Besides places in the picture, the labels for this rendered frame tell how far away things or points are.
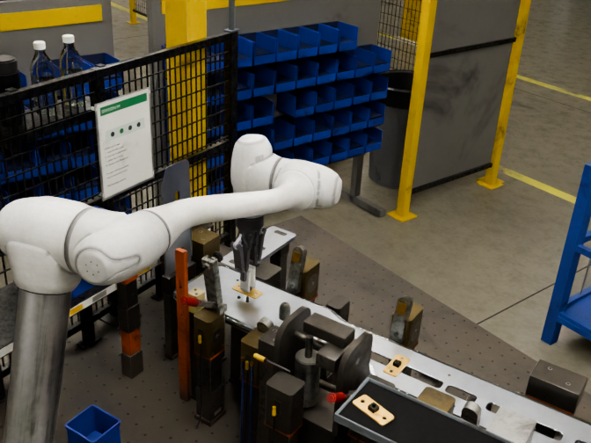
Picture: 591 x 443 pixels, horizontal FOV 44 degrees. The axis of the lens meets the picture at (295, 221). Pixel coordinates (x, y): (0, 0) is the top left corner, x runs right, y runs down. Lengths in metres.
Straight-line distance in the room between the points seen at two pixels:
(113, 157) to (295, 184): 0.74
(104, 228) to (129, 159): 0.97
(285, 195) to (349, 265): 1.20
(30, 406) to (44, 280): 0.26
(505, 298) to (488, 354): 1.66
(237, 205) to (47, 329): 0.47
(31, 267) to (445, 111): 3.64
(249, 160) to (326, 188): 0.21
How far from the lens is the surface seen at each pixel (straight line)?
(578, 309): 3.86
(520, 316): 4.02
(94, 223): 1.39
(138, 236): 1.38
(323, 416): 1.77
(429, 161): 4.82
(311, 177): 1.75
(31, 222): 1.46
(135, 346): 2.24
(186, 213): 1.54
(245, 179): 1.83
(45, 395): 1.57
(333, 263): 2.85
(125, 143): 2.31
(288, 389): 1.66
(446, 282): 4.17
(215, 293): 1.89
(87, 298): 2.07
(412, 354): 1.93
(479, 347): 2.52
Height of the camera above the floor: 2.16
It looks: 28 degrees down
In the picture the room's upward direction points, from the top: 3 degrees clockwise
